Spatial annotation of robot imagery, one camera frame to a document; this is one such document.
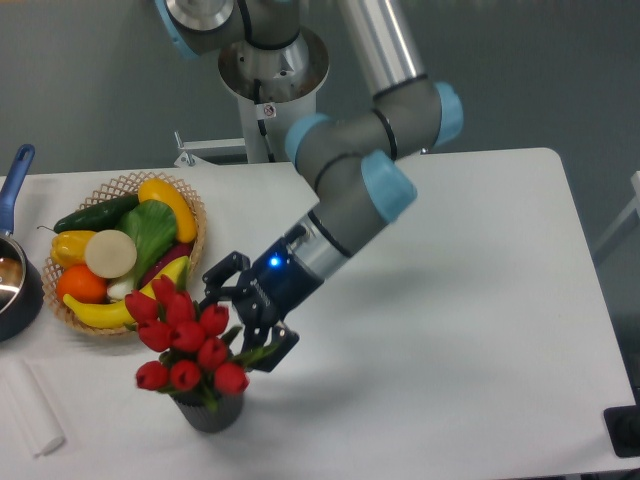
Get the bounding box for red tulip bouquet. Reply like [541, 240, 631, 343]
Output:
[124, 257, 276, 412]

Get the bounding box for dark grey ribbed vase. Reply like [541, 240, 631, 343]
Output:
[172, 393, 244, 433]

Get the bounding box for yellow banana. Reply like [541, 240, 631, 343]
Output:
[62, 256, 191, 330]

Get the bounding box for beige round onion slice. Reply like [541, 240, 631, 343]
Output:
[84, 230, 137, 279]

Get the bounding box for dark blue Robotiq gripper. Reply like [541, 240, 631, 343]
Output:
[201, 237, 323, 373]

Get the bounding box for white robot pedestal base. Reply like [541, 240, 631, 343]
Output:
[218, 27, 329, 163]

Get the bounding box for green leafy bok choy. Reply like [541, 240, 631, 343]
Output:
[107, 200, 177, 303]

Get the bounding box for white metal table frame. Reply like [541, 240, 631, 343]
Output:
[174, 131, 247, 168]

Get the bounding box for black device at edge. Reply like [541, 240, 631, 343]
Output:
[603, 405, 639, 458]

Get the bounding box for orange fruit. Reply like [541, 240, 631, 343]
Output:
[56, 265, 107, 304]

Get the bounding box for yellow bell pepper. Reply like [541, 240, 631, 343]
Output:
[50, 230, 96, 269]

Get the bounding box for white folded cloth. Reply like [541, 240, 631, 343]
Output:
[3, 359, 66, 458]

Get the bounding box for blue handled saucepan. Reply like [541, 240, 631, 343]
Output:
[1, 144, 43, 342]

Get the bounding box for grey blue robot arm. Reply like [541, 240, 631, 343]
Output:
[156, 1, 464, 372]

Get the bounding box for green cucumber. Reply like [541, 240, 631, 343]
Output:
[38, 195, 139, 234]

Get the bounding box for purple eggplant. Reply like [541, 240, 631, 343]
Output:
[138, 243, 193, 287]

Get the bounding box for yellow squash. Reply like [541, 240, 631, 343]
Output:
[138, 178, 197, 243]

